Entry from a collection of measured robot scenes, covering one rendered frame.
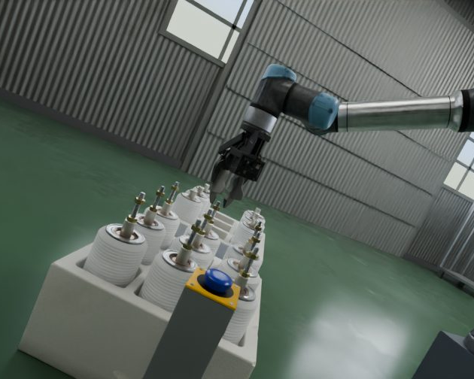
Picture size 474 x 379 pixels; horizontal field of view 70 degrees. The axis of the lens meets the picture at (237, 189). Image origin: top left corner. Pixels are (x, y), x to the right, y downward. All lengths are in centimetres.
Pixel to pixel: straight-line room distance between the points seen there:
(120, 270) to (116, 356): 15
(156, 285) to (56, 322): 18
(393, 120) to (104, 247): 69
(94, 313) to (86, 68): 278
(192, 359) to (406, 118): 69
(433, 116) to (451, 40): 380
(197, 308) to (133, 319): 21
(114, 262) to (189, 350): 24
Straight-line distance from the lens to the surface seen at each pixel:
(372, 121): 89
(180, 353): 48
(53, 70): 332
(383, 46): 409
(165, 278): 62
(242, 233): 114
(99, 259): 66
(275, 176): 358
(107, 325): 66
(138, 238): 67
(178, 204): 116
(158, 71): 326
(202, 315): 45
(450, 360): 97
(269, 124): 80
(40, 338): 74
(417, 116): 89
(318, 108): 77
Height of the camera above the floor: 50
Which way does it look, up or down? 8 degrees down
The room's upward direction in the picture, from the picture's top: 25 degrees clockwise
